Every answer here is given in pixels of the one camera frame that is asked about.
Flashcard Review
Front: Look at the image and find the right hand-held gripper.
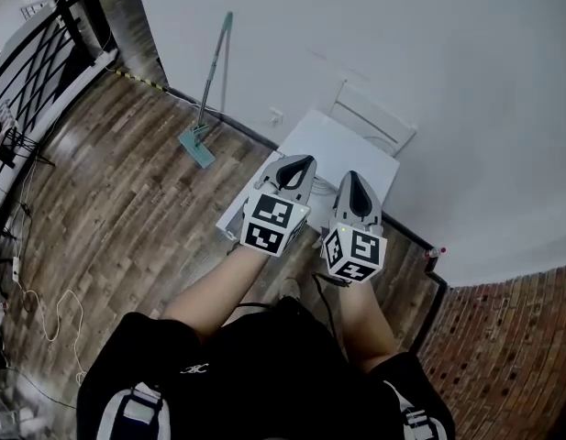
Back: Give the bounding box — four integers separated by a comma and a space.
320, 170, 389, 285

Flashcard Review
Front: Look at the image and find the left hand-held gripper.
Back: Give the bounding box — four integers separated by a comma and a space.
239, 154, 320, 259

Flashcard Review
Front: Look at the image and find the white microwave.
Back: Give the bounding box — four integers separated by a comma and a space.
216, 107, 401, 243

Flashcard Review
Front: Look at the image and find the person's right forearm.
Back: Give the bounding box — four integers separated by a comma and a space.
344, 278, 399, 376

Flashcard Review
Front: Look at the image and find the person's left forearm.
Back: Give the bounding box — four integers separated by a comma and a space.
162, 245, 266, 345

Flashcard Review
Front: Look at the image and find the small white table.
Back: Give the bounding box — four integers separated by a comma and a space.
300, 206, 333, 247

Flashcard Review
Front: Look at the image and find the teal flat mop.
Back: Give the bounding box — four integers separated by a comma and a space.
177, 10, 235, 171

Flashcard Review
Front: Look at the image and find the person's shoe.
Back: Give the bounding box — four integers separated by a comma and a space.
279, 276, 304, 302

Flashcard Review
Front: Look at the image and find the person's black shirt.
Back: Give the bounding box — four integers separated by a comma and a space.
75, 295, 456, 440

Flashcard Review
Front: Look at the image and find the black tripod stand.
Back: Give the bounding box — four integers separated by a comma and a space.
0, 126, 57, 171

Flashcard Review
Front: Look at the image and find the black metal railing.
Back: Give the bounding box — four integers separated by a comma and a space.
0, 5, 119, 247

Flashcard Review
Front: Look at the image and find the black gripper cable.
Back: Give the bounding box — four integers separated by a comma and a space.
310, 272, 353, 344

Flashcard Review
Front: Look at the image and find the yellow black striped cable cover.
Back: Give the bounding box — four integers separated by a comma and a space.
112, 67, 167, 94

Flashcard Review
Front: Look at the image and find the black white shoulder strap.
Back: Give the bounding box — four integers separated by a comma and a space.
94, 381, 165, 440
384, 379, 449, 440

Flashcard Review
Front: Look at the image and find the white floor cable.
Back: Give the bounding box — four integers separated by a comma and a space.
15, 171, 89, 385

